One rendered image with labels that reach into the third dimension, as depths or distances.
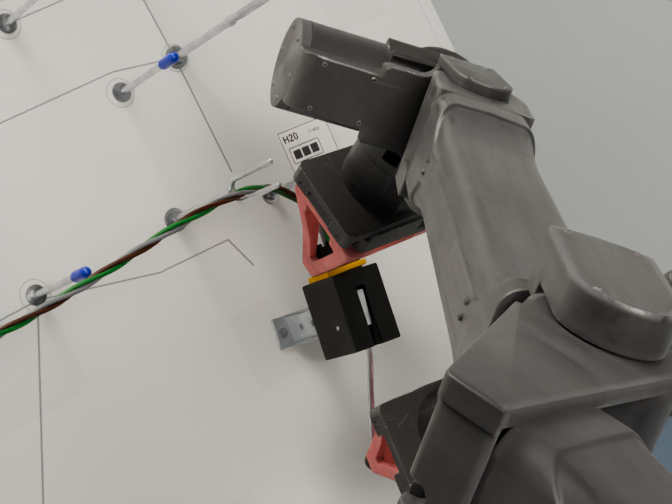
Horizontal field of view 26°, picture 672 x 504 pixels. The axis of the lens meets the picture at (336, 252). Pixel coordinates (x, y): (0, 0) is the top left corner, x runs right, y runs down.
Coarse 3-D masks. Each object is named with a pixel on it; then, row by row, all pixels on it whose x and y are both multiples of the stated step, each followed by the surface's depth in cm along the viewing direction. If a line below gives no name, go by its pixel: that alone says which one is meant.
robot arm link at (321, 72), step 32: (288, 32) 90; (320, 32) 87; (288, 64) 88; (320, 64) 85; (352, 64) 86; (384, 64) 86; (448, 64) 85; (288, 96) 86; (320, 96) 86; (352, 96) 86; (384, 96) 86; (416, 96) 87; (352, 128) 90; (384, 128) 87
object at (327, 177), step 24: (360, 144) 94; (312, 168) 96; (336, 168) 97; (360, 168) 94; (384, 168) 93; (312, 192) 95; (336, 192) 95; (360, 192) 95; (384, 192) 94; (336, 216) 94; (360, 216) 95; (384, 216) 96; (408, 216) 97; (336, 240) 95
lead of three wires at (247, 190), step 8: (264, 184) 101; (232, 192) 98; (240, 192) 99; (248, 192) 99; (272, 192) 101; (280, 192) 102; (288, 192) 102; (296, 200) 103; (320, 224) 104; (320, 232) 104; (328, 240) 104
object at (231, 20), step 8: (256, 0) 97; (264, 0) 99; (248, 8) 98; (256, 8) 101; (232, 16) 100; (240, 16) 102; (224, 24) 102; (232, 24) 102; (208, 32) 104; (216, 32) 103; (200, 40) 105; (208, 40) 105; (168, 48) 108; (176, 48) 108; (184, 48) 107; (192, 48) 106; (184, 56) 108; (176, 64) 109; (184, 64) 109
